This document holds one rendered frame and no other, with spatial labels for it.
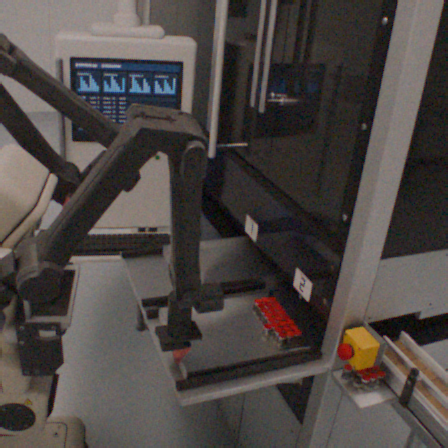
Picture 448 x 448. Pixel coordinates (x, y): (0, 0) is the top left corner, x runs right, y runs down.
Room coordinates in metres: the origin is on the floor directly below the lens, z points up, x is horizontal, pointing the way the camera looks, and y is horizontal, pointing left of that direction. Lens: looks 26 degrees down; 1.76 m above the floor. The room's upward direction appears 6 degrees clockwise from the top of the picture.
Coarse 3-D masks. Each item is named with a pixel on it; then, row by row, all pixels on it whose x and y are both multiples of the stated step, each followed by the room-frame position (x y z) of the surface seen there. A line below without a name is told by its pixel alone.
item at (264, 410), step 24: (432, 336) 1.14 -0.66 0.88; (240, 408) 1.36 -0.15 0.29; (264, 408) 1.21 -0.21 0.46; (288, 408) 1.09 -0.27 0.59; (384, 408) 1.07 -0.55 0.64; (240, 432) 1.33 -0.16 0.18; (264, 432) 1.19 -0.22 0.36; (288, 432) 1.07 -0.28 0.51; (336, 432) 1.00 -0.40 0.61; (360, 432) 1.05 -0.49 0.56; (384, 432) 1.09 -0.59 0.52; (408, 432) 1.14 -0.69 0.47
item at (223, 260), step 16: (208, 240) 1.53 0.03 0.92; (224, 240) 1.56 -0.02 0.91; (240, 240) 1.58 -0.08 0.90; (208, 256) 1.48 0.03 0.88; (224, 256) 1.49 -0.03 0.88; (240, 256) 1.50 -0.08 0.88; (256, 256) 1.51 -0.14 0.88; (208, 272) 1.38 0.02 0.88; (224, 272) 1.39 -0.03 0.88; (240, 272) 1.40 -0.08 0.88; (256, 272) 1.41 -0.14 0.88; (272, 272) 1.42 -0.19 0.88
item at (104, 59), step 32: (64, 32) 1.80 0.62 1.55; (96, 32) 1.76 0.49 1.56; (128, 32) 1.78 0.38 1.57; (160, 32) 1.81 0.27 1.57; (64, 64) 1.72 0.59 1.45; (96, 64) 1.74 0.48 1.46; (128, 64) 1.76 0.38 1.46; (160, 64) 1.79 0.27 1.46; (192, 64) 1.82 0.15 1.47; (96, 96) 1.74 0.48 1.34; (128, 96) 1.77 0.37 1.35; (160, 96) 1.79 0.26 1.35; (192, 96) 1.83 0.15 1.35; (160, 160) 1.80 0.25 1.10; (160, 192) 1.80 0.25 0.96; (96, 224) 1.74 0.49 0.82; (128, 224) 1.77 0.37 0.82; (160, 224) 1.80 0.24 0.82
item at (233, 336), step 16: (240, 304) 1.21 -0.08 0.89; (160, 320) 1.10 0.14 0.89; (192, 320) 1.12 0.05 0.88; (208, 320) 1.13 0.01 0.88; (224, 320) 1.13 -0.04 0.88; (240, 320) 1.14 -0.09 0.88; (256, 320) 1.15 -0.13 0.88; (208, 336) 1.06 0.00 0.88; (224, 336) 1.06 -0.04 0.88; (240, 336) 1.07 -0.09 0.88; (256, 336) 1.08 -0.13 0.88; (192, 352) 0.99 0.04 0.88; (208, 352) 0.99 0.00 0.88; (224, 352) 1.00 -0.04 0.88; (240, 352) 1.00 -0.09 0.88; (256, 352) 1.01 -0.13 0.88; (272, 352) 1.02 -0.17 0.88; (288, 352) 0.99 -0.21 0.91; (304, 352) 1.01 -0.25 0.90; (192, 368) 0.93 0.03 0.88; (208, 368) 0.90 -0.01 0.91; (224, 368) 0.92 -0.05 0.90
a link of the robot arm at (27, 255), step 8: (24, 248) 0.78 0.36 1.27; (32, 248) 0.78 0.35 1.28; (8, 256) 0.77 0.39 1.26; (16, 256) 0.77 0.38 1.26; (24, 256) 0.76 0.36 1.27; (32, 256) 0.76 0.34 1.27; (8, 264) 0.75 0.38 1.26; (16, 264) 0.77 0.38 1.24; (24, 264) 0.74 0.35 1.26; (32, 264) 0.74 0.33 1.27; (0, 272) 0.74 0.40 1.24; (8, 272) 0.73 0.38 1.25; (16, 272) 0.73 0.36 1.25; (8, 280) 0.73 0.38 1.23; (16, 288) 0.74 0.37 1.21
